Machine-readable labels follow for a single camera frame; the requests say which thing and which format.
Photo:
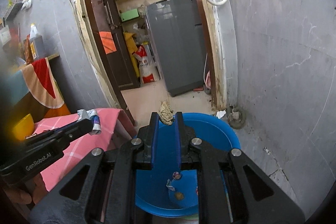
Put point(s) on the wall spice shelf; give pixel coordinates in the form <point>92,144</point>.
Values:
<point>13,7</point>

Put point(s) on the white red rice sack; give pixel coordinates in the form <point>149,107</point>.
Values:
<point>147,70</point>

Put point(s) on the pink checked tablecloth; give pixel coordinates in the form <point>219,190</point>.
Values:
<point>116,129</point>

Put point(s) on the green storage box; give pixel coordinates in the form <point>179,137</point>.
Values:
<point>129,15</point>

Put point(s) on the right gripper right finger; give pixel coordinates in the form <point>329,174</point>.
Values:
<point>231,187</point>

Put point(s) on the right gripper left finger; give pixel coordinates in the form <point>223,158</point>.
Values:
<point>101,187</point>

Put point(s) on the brown paper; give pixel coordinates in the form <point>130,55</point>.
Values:
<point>166,113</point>

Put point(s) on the silver blue wrapper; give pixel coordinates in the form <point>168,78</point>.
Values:
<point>93,116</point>

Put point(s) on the yellow plastic bowl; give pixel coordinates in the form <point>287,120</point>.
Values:
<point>24,128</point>

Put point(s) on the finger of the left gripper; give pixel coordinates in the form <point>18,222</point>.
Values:
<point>59,138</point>

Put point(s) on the large oil jug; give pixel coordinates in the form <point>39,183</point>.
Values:
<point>36,43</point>

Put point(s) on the blue plastic bucket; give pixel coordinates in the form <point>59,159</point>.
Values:
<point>151,192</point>

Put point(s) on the blue brown striped cloth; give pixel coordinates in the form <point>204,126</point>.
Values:
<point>32,90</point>

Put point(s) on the dark wooden door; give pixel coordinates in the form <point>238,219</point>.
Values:
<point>111,32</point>

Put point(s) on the grey refrigerator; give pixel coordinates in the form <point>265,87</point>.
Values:
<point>179,44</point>

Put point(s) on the trash in bucket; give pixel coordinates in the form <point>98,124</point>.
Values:
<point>173,186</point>

